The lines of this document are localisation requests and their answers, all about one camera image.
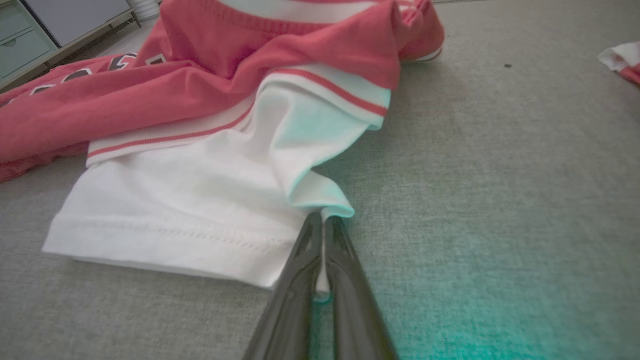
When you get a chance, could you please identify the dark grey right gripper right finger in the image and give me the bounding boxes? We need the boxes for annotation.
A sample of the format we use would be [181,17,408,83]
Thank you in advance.
[324,215,399,360]

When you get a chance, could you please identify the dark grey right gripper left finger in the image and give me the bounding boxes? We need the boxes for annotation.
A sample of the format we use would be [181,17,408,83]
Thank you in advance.
[242,211,324,360]

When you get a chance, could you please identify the red white sports shirt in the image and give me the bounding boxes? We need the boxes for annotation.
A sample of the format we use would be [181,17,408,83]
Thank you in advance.
[0,0,446,303]

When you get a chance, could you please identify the large grey sofa seat cushion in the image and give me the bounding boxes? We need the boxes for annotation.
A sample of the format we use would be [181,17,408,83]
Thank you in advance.
[0,0,640,360]

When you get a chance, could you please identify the white ribbed container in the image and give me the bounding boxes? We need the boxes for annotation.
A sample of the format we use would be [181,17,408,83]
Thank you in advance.
[127,0,162,22]

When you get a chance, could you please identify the light grey panel cabinet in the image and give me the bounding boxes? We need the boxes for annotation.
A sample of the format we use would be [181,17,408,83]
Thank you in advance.
[22,0,142,51]

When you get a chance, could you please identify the crumpled white red cloth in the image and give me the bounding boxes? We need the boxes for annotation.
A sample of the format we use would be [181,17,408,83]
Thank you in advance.
[597,41,640,87]

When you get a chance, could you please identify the pale green drawer cabinet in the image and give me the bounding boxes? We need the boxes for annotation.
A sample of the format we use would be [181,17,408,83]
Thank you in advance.
[0,0,62,94]

